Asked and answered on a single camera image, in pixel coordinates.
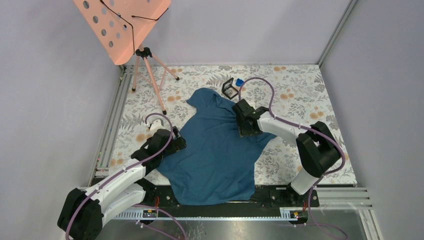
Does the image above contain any blue shirt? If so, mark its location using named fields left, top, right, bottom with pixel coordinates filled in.
left=158, top=88, right=275, bottom=206

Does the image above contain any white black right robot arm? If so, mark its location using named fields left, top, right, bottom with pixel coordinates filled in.
left=232, top=99, right=343, bottom=206

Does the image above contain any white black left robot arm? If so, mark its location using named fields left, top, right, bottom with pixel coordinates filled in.
left=57, top=126, right=187, bottom=240

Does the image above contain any black square brooch box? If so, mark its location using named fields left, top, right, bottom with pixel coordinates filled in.
left=221, top=77, right=239, bottom=100

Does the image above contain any small blue brooch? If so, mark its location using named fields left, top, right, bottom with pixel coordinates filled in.
left=235, top=78, right=245, bottom=87

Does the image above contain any floral patterned table mat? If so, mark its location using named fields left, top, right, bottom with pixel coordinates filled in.
left=97, top=65, right=345, bottom=172

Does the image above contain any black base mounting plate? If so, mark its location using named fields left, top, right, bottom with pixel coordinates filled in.
left=140, top=185, right=320, bottom=216

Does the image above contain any pink music stand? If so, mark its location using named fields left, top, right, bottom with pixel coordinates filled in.
left=73, top=0, right=180, bottom=115

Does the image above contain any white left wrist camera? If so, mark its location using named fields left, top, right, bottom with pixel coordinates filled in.
left=146, top=119, right=164, bottom=134

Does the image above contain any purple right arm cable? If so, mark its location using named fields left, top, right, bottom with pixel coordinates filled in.
left=237, top=77, right=347, bottom=240

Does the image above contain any white slotted cable duct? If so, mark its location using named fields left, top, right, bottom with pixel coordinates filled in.
left=112, top=208, right=300, bottom=222

